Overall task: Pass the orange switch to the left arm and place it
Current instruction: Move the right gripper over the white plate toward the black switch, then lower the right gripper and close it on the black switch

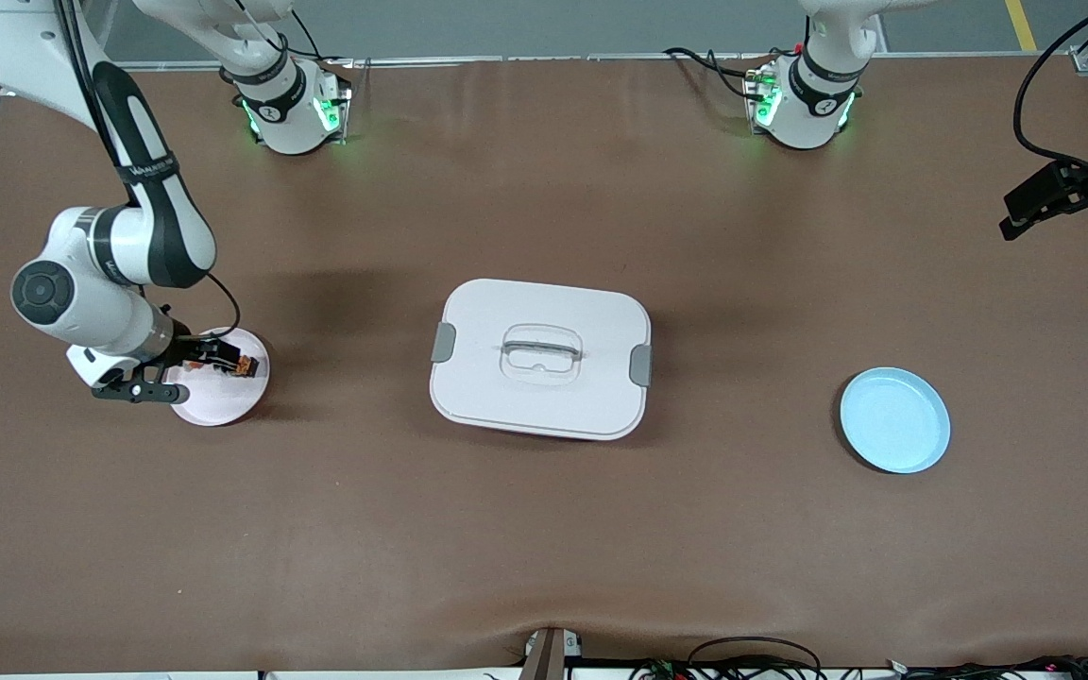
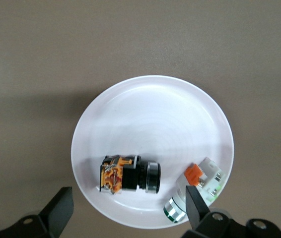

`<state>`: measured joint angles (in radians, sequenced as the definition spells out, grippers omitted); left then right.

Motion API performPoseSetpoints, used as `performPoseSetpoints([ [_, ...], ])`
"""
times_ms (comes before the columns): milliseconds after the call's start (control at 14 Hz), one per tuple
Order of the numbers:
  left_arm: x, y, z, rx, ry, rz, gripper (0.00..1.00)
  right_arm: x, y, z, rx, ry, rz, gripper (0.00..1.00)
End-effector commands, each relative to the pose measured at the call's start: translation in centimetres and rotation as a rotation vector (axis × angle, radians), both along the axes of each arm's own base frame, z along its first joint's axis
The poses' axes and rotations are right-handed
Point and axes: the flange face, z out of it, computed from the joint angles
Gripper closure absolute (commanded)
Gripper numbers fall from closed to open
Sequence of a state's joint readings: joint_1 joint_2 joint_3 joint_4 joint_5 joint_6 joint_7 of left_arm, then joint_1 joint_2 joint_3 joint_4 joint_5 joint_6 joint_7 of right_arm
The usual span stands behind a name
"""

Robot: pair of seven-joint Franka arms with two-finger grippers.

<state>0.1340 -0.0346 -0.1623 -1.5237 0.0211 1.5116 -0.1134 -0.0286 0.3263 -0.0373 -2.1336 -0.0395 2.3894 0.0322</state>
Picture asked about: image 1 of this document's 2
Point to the orange and black switch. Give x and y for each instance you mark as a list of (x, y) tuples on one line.
[(247, 366)]

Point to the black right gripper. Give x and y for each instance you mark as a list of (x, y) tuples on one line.
[(187, 348)]

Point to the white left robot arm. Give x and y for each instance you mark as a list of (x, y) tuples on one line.
[(804, 113)]

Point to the light blue round plate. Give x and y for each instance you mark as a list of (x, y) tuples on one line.
[(893, 425)]

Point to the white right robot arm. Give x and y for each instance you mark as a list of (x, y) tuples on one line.
[(81, 312)]

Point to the metal table edge rail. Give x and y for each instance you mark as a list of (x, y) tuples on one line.
[(506, 59)]

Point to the white lidded storage box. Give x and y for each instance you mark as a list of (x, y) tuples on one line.
[(544, 406)]

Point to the pink round plate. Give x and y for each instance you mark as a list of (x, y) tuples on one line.
[(223, 399)]

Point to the brown table cover mat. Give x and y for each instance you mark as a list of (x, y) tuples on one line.
[(544, 538)]

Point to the table edge clamp bracket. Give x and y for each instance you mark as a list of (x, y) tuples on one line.
[(552, 654)]

